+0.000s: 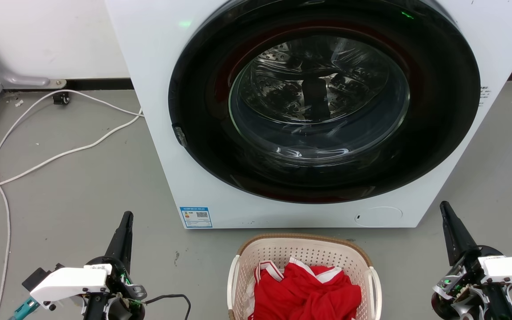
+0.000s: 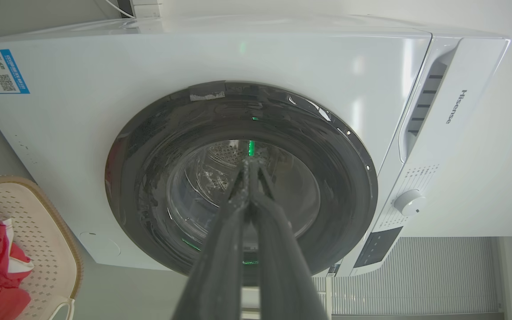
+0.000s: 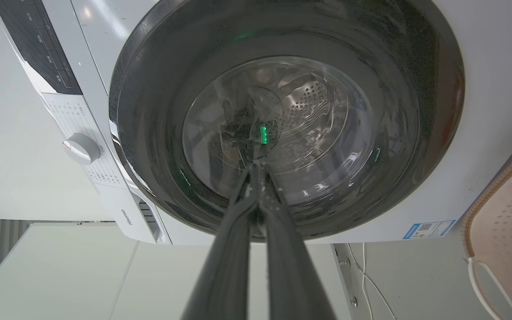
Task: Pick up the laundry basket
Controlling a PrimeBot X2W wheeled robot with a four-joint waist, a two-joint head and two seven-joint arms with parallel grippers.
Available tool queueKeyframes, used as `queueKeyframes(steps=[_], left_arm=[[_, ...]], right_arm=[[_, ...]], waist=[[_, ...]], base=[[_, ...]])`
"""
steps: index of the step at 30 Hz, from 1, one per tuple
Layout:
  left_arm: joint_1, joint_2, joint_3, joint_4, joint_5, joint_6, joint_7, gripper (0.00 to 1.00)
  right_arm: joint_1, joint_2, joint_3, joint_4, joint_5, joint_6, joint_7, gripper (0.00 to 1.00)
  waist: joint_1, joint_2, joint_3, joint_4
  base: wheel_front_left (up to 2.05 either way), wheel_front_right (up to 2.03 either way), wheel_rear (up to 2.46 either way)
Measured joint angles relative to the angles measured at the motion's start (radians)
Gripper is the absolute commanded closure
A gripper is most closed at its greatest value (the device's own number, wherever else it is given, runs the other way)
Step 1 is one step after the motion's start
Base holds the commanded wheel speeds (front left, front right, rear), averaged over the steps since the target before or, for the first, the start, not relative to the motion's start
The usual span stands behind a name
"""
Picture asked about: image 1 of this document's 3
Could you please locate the teal cable connector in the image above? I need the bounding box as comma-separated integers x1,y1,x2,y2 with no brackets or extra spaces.
9,297,40,320

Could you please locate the white power cable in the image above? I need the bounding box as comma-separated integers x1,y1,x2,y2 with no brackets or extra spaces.
0,108,144,205
0,90,144,320

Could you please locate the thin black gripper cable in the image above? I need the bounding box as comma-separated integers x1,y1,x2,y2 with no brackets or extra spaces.
144,294,192,320

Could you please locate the red garment with white trim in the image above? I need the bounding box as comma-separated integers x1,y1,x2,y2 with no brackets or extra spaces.
248,257,362,320

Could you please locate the white front-load washing machine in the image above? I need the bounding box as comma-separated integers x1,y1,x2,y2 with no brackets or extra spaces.
104,0,512,229

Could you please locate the blue energy label sticker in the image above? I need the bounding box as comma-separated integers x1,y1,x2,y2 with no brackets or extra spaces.
180,206,213,229

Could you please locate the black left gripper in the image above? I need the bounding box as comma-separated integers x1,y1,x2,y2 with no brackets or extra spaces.
83,211,148,320

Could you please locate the white plastic laundry basket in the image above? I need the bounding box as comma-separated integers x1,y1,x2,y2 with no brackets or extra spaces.
227,233,382,320

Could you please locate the black round washing machine door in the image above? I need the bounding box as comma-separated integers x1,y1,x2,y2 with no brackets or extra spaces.
168,0,481,204

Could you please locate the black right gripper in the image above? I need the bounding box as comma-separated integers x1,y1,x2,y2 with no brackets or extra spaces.
431,201,512,320

